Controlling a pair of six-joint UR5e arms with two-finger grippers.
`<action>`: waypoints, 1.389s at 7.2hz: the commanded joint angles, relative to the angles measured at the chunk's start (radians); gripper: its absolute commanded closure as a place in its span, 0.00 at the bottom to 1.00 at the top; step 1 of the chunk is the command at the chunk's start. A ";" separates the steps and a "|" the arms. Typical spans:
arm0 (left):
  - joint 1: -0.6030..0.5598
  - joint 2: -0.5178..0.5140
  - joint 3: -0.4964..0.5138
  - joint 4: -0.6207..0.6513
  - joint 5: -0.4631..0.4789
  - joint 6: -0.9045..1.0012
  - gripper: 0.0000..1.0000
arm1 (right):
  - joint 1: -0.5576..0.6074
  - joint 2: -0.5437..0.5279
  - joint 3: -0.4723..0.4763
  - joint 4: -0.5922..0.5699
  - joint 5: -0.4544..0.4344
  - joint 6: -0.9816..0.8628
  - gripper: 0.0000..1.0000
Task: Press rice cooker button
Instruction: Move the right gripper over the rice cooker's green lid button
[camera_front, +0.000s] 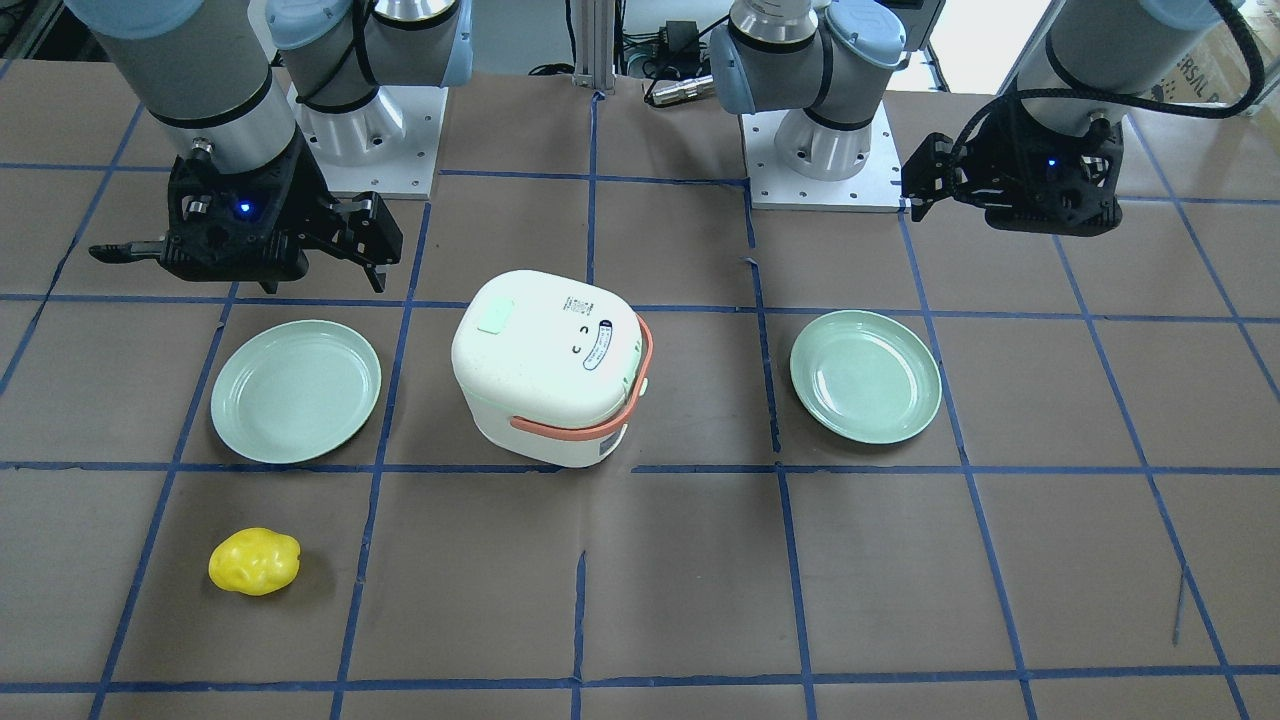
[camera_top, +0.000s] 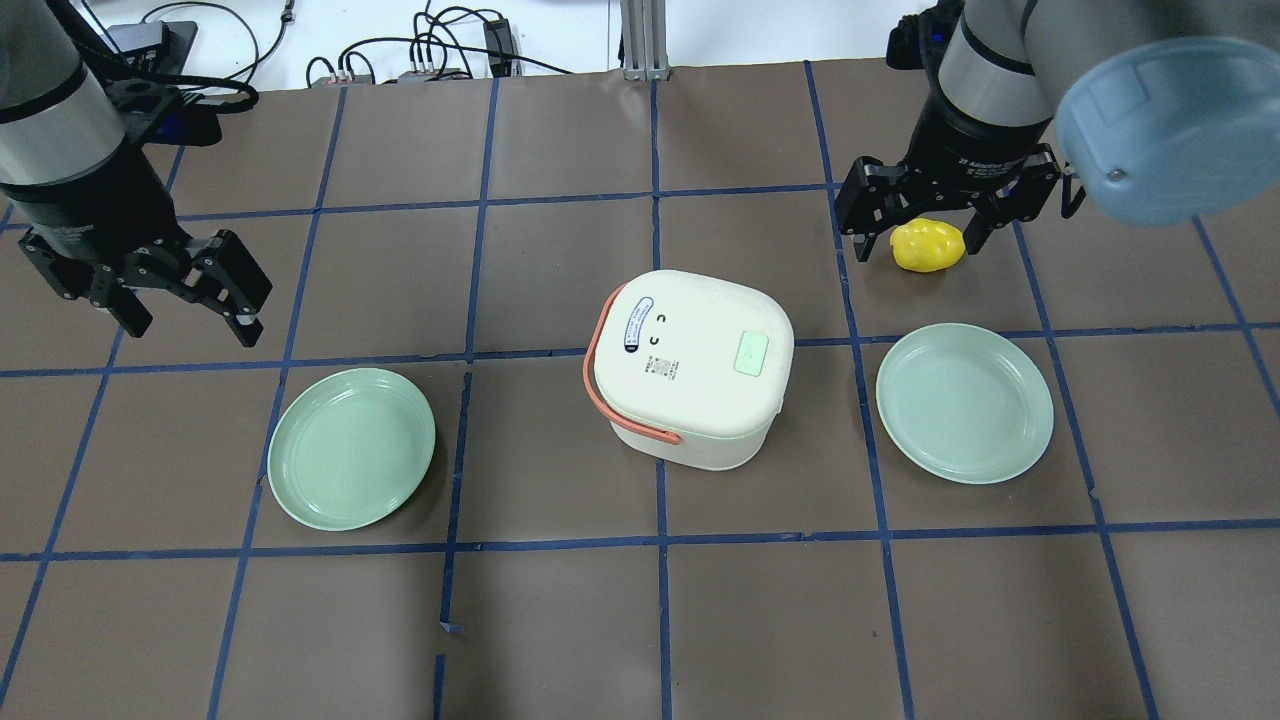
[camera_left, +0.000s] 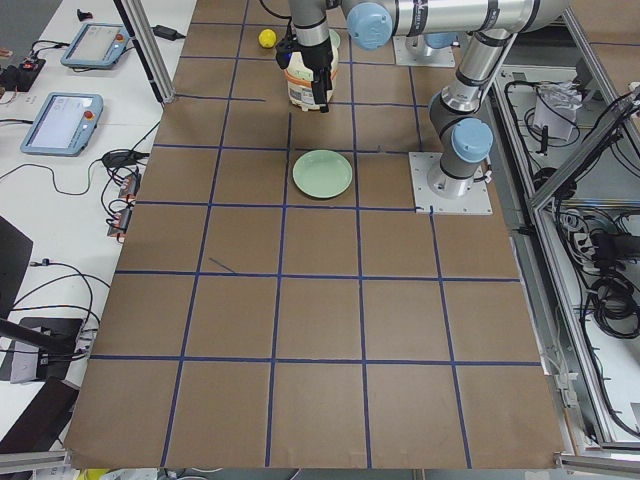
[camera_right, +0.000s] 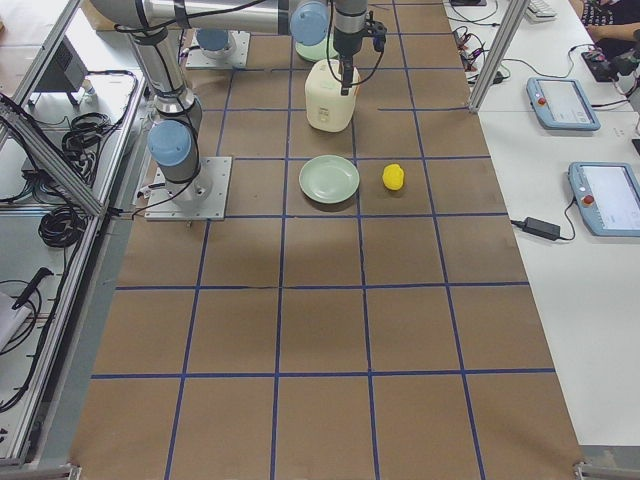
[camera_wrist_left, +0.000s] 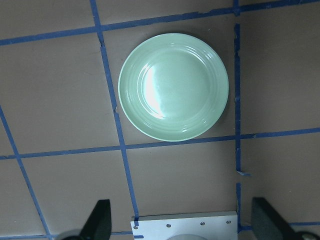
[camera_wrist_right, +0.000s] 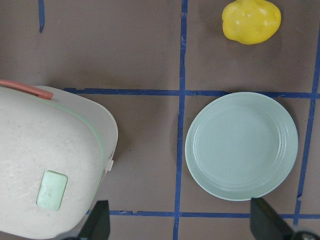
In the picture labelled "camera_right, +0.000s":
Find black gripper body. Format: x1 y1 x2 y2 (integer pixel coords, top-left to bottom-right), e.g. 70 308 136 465
339 54 353 71

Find white rice cooker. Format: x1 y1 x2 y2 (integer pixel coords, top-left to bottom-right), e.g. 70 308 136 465
305 59 358 133

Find green plate near arm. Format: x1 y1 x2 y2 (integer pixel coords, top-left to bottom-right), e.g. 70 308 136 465
295 36 338 63
299 155 360 204

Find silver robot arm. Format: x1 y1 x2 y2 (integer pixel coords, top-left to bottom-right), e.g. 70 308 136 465
93 1 376 219
192 1 329 65

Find blue teach pendant far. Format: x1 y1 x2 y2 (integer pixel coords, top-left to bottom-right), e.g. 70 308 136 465
526 77 601 132

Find blue teach pendant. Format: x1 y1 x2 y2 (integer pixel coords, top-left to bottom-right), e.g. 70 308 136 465
567 162 639 238
526 77 601 132

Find black power adapter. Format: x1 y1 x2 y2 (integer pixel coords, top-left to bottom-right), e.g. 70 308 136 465
522 217 561 241

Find person in black shirt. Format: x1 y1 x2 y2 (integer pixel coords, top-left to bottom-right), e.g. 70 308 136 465
579 0 639 59

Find grey control box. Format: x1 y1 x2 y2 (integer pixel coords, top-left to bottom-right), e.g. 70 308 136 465
34 36 88 106

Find blue teach pendant near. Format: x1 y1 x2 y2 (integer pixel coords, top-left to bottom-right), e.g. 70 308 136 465
567 162 639 238

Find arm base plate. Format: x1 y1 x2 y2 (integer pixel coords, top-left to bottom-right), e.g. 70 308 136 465
185 29 250 70
142 157 232 221

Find aluminium frame post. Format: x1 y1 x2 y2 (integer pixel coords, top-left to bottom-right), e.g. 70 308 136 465
468 0 529 113

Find coiled black cables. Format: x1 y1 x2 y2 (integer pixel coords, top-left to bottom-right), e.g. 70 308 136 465
60 112 112 176

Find aluminium frame rail left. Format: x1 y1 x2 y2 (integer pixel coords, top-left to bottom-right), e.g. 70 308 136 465
1 93 106 216

